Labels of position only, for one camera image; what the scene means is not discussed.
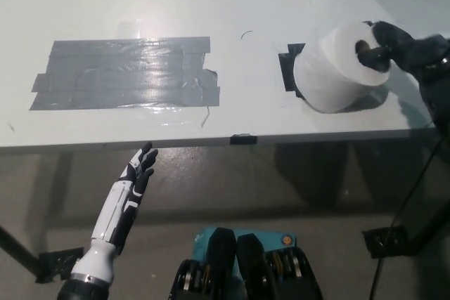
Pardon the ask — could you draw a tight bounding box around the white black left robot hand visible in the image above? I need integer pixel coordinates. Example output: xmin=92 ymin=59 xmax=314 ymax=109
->
xmin=70 ymin=141 xmax=159 ymax=284

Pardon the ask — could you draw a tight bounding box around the grey duct tape patch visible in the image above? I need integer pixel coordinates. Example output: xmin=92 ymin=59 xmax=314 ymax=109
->
xmin=30 ymin=36 xmax=221 ymax=111

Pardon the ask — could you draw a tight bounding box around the black table leg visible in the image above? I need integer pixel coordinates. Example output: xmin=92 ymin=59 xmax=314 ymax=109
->
xmin=0 ymin=224 xmax=40 ymax=277
xmin=411 ymin=203 xmax=450 ymax=255

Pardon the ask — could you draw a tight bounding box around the thin black table brace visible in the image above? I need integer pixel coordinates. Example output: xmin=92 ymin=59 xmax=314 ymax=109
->
xmin=390 ymin=137 xmax=443 ymax=228

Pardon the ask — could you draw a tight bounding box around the white toilet paper roll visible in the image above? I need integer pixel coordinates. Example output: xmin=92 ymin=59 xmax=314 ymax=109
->
xmin=293 ymin=21 xmax=391 ymax=114

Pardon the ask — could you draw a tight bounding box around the black tape patch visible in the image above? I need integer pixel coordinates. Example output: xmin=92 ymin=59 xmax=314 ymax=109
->
xmin=277 ymin=42 xmax=307 ymax=99

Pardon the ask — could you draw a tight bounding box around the black cable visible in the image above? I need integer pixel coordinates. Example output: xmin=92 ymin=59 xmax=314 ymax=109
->
xmin=367 ymin=257 xmax=387 ymax=300

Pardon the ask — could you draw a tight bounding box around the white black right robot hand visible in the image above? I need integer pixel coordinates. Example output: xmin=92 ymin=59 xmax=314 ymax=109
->
xmin=357 ymin=20 xmax=450 ymax=74

